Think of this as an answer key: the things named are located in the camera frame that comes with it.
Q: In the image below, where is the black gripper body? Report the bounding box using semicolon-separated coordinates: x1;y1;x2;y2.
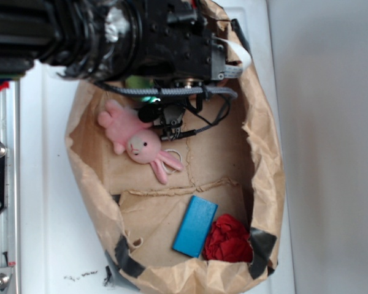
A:
131;1;226;81

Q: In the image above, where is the green plush animal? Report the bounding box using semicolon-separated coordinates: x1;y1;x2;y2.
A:
125;75;154;89

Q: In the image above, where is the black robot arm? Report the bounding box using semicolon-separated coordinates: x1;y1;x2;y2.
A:
0;1;226;82

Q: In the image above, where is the pink plush bunny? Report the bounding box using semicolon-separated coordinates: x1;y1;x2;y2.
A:
98;99;184;184

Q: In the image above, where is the brown paper bag tray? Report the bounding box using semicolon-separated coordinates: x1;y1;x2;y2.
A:
66;66;285;293

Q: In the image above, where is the blue rectangular block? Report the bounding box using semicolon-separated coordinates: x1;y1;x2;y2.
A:
172;195;218;258

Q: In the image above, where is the red crumpled paper ball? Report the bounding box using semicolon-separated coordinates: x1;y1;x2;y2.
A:
202;214;253;263

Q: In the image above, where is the aluminium frame rail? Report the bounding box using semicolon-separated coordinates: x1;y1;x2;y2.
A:
0;81;21;293

